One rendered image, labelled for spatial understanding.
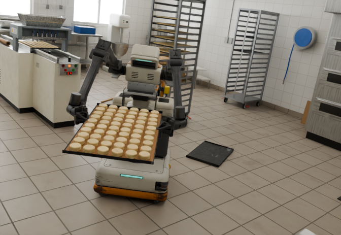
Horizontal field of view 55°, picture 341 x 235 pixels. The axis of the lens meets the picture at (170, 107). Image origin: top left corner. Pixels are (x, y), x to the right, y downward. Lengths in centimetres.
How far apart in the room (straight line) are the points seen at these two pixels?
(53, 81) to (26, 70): 68
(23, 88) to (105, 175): 236
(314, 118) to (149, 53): 340
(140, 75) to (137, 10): 666
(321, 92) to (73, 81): 348
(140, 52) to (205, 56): 556
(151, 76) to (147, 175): 83
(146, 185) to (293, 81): 442
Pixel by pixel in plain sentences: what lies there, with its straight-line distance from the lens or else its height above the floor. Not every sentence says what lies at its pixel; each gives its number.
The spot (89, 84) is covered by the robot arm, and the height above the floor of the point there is 111.
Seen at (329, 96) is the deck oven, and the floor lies 72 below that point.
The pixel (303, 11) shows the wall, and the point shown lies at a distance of 665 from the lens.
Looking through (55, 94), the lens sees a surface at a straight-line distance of 426.
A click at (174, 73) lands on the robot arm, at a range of 205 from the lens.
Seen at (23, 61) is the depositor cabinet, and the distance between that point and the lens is 478.
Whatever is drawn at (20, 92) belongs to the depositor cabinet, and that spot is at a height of 31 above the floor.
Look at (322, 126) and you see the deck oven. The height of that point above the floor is 27.
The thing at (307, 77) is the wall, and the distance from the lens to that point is 651.
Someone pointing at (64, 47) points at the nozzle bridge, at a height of 90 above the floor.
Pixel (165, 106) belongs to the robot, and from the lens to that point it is 290.
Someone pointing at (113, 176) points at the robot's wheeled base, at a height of 22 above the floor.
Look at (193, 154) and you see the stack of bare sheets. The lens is 396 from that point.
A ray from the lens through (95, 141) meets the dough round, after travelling 157.
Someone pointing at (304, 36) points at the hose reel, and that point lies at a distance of 641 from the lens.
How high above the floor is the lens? 159
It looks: 16 degrees down
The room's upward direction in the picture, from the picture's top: 8 degrees clockwise
